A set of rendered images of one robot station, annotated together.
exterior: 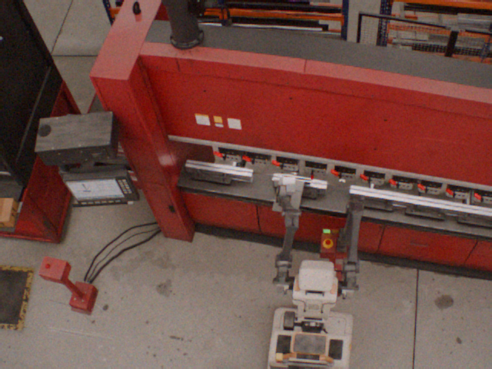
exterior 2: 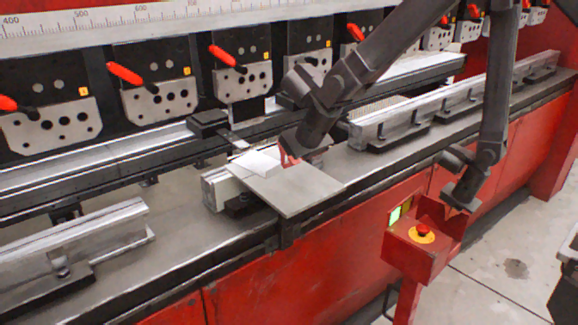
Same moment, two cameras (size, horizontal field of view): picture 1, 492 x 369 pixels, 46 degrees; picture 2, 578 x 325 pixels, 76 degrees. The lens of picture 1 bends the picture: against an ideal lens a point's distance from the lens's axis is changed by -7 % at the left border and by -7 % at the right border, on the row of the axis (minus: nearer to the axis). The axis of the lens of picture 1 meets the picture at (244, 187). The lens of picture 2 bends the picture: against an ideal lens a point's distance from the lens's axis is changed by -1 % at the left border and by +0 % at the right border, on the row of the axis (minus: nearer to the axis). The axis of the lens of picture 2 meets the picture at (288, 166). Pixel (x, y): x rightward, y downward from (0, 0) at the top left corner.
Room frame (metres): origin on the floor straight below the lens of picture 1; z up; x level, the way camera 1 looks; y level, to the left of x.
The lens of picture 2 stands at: (1.61, 0.38, 1.49)
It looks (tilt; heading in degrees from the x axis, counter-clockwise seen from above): 31 degrees down; 300
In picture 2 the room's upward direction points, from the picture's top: straight up
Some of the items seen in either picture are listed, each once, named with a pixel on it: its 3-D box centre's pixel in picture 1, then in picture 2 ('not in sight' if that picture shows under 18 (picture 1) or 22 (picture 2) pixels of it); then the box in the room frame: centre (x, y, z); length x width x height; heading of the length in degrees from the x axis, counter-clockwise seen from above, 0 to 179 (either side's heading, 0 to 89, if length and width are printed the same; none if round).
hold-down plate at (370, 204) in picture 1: (372, 204); (399, 136); (1.87, -0.89, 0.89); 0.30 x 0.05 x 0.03; 68
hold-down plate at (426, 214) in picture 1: (425, 213); (458, 110); (1.72, -1.26, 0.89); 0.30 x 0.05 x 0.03; 68
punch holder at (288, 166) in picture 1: (287, 158); (236, 60); (2.16, -0.32, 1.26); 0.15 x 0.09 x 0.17; 68
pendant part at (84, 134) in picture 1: (91, 165); not in sight; (2.23, 0.97, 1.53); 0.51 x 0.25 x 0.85; 83
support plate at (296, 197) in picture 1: (288, 196); (282, 177); (2.02, -0.29, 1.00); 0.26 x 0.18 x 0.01; 158
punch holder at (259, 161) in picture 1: (259, 154); (152, 76); (2.24, -0.14, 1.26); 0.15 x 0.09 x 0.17; 68
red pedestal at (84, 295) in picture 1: (68, 284); not in sight; (1.87, 1.55, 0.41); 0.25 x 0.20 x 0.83; 158
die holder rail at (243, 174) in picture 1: (219, 171); (29, 264); (2.36, 0.16, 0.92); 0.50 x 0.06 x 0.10; 68
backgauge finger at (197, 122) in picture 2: not in sight; (222, 129); (2.30, -0.41, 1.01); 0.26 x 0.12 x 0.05; 158
